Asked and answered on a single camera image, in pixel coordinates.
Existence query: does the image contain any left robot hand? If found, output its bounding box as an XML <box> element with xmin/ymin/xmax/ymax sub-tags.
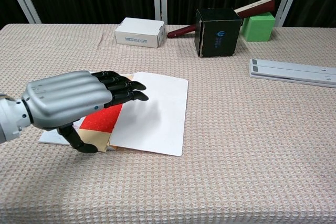
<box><xmin>22</xmin><ymin>70</ymin><xmax>150</xmax><ymax>154</ymax></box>

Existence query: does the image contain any red and yellow bookmark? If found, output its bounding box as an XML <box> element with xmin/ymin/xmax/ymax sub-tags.
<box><xmin>78</xmin><ymin>74</ymin><xmax>134</xmax><ymax>152</ymax></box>

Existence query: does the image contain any orange cover lined notebook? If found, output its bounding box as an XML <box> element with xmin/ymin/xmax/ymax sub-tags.
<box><xmin>38</xmin><ymin>71</ymin><xmax>189</xmax><ymax>156</ymax></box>

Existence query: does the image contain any white cardboard box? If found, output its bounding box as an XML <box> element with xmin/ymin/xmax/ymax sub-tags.
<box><xmin>114</xmin><ymin>17</ymin><xmax>166</xmax><ymax>49</ymax></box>

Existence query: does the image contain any black cardboard box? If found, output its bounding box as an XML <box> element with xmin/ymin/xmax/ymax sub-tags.
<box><xmin>194</xmin><ymin>7</ymin><xmax>243</xmax><ymax>58</ymax></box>

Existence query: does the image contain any beige waffle tablecloth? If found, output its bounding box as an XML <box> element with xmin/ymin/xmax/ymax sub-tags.
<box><xmin>0</xmin><ymin>23</ymin><xmax>336</xmax><ymax>224</ymax></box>

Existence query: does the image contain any green foam block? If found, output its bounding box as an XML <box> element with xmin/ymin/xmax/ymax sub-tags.
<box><xmin>240</xmin><ymin>15</ymin><xmax>276</xmax><ymax>42</ymax></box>

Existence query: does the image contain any dark red wooden stick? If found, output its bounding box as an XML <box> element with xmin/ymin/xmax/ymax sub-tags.
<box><xmin>167</xmin><ymin>0</ymin><xmax>276</xmax><ymax>39</ymax></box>

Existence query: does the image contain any white folding stand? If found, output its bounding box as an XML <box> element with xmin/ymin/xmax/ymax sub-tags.
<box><xmin>248</xmin><ymin>58</ymin><xmax>336</xmax><ymax>89</ymax></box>

